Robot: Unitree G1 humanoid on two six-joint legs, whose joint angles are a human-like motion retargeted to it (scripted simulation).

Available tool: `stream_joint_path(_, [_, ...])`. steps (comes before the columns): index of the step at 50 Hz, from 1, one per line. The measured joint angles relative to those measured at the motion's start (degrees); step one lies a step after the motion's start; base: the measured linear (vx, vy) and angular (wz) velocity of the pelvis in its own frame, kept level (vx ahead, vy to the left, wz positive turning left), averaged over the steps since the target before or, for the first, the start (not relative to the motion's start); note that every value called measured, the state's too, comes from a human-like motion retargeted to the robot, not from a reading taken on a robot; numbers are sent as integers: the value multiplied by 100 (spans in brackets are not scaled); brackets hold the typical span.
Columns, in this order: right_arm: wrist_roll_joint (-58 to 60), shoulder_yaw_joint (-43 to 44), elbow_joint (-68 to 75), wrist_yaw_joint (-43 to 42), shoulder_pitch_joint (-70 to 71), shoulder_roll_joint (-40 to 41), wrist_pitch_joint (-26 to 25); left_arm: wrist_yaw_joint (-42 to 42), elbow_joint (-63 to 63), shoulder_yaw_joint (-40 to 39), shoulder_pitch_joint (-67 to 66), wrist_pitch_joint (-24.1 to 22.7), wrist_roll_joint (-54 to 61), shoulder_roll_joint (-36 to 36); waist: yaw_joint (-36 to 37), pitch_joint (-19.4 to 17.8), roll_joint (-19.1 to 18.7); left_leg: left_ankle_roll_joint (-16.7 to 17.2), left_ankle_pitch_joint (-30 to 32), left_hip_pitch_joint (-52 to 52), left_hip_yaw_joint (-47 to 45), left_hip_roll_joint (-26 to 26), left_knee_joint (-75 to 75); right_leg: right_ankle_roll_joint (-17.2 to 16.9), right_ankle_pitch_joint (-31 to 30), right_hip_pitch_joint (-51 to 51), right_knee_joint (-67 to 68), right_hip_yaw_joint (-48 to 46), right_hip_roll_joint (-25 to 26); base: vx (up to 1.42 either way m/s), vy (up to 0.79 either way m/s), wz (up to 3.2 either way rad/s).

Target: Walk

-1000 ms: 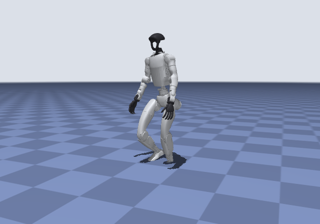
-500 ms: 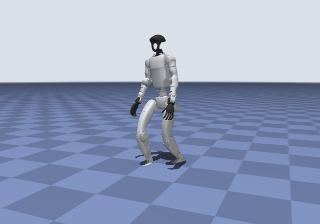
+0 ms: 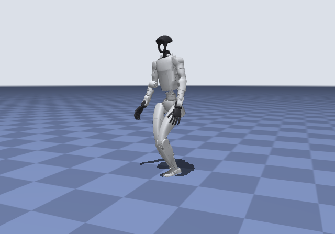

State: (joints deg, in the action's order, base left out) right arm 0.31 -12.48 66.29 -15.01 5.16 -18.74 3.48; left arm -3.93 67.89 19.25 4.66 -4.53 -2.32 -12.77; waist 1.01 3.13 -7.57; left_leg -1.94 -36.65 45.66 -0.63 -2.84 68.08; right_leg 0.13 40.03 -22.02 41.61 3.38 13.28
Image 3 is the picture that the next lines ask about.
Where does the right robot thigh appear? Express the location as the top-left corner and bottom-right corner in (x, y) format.
(153, 102), (168, 143)

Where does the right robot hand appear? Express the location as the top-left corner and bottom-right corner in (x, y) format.
(134, 100), (146, 120)

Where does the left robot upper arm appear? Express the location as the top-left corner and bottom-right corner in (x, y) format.
(172, 57), (186, 87)

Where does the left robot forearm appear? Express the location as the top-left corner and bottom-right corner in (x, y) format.
(176, 79), (186, 107)

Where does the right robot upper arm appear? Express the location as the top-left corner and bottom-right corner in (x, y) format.
(149, 61), (158, 88)

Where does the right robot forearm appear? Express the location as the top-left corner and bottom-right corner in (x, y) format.
(144, 86), (154, 106)

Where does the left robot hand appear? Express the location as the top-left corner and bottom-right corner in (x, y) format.
(168, 101), (182, 125)

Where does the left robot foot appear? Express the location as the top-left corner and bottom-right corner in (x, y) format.
(163, 168), (182, 177)

